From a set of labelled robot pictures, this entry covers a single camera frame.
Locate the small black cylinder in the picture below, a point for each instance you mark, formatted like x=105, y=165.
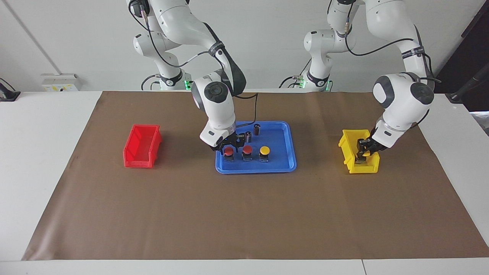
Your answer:
x=256, y=129
x=248, y=137

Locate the red plastic bin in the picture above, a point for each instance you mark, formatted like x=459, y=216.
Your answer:
x=137, y=158

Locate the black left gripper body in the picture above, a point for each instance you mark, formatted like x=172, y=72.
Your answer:
x=372, y=145

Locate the brown paper mat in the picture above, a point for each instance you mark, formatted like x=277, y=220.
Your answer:
x=244, y=214

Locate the yellow plastic bin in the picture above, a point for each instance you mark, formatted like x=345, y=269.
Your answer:
x=372, y=168

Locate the dark side panel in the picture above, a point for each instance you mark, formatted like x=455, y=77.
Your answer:
x=470, y=49

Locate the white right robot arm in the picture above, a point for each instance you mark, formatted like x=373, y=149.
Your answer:
x=214, y=110

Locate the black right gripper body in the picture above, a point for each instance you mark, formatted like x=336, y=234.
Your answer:
x=227, y=140

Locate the yellow push button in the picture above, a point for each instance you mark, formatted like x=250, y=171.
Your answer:
x=360, y=161
x=264, y=150

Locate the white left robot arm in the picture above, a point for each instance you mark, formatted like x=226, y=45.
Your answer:
x=401, y=99

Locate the white wall socket box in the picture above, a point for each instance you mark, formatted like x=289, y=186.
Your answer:
x=61, y=82

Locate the black desk device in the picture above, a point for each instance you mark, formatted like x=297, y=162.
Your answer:
x=7, y=94

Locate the red push button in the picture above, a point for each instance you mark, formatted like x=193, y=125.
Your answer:
x=228, y=152
x=247, y=148

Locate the blue plastic tray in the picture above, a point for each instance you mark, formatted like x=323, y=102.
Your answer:
x=279, y=164

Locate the green lit control box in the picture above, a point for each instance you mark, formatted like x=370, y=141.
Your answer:
x=186, y=83
x=298, y=82

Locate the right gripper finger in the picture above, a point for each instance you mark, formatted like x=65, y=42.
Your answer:
x=220, y=149
x=242, y=142

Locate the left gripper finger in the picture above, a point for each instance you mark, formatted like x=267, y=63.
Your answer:
x=369, y=153
x=360, y=149

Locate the black stand pole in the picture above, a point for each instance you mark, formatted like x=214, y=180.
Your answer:
x=456, y=96

